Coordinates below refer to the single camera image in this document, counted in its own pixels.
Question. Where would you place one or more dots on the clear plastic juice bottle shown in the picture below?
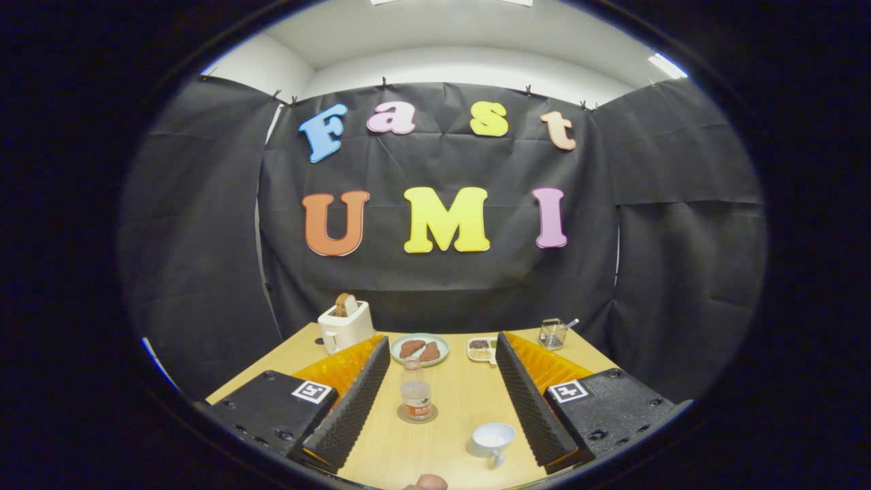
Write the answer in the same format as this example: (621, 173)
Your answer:
(416, 398)

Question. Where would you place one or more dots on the small ceiling light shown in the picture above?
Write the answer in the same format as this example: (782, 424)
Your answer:
(667, 66)

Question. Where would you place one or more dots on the round brown coaster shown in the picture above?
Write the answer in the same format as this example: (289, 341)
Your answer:
(433, 415)

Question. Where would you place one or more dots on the toast slice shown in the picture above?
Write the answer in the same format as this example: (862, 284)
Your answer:
(344, 305)

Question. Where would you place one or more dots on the white divided snack tray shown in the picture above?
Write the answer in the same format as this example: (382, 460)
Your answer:
(480, 350)

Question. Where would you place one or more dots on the brown meat piece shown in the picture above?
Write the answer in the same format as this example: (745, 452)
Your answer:
(410, 348)
(430, 352)

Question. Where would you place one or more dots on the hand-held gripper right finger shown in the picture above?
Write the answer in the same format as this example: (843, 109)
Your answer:
(531, 401)

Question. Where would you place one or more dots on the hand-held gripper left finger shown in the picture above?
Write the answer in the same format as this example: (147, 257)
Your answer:
(350, 412)

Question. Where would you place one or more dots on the cream toaster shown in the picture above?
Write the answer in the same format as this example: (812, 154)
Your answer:
(347, 330)

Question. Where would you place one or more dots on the pale green plate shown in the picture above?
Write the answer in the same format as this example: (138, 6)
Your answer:
(444, 348)

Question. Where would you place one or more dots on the long ceiling light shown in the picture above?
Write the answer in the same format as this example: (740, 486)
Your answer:
(449, 2)

